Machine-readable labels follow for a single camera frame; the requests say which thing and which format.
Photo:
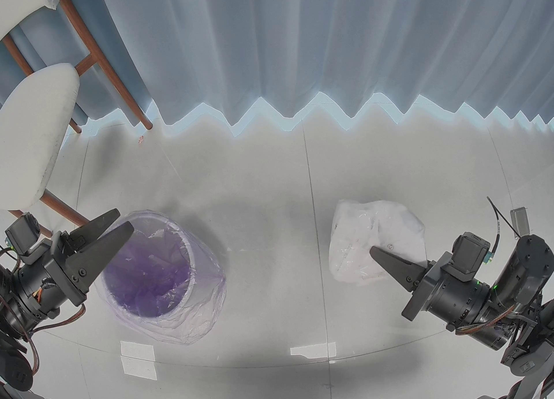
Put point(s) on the purple plastic bag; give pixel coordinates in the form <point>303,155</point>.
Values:
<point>147,276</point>

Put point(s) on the white plastic wrapper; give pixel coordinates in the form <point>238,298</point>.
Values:
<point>376,232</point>

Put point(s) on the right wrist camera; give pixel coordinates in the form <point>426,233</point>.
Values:
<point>471,254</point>

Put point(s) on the white trash bin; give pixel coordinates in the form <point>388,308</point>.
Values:
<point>189,254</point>

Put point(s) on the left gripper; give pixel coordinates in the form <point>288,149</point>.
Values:
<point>47,280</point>

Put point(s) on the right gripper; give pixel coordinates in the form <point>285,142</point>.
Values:
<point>441,297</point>

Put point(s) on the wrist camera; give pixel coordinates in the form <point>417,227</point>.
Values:
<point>24,232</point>
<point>471,254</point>

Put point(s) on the white padded wooden chair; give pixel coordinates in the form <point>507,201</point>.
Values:
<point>34,128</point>

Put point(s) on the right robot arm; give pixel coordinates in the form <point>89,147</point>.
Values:
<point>528,263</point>

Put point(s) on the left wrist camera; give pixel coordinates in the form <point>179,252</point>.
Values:
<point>24,232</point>

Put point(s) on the pale blue curtain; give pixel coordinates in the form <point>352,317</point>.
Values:
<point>303,20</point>

